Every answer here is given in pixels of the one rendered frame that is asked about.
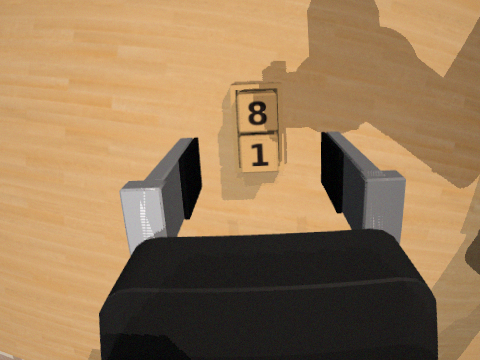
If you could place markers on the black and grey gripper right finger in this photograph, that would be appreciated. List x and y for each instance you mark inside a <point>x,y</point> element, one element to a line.
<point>368,197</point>

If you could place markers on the tan wooden tray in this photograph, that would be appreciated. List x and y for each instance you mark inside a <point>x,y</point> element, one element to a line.
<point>277,88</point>

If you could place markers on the tan wooden number cube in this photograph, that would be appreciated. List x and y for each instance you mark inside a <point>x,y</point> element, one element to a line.
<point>259,152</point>
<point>257,111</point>

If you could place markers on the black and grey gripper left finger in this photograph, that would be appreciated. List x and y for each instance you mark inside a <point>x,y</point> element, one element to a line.
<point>157,206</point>

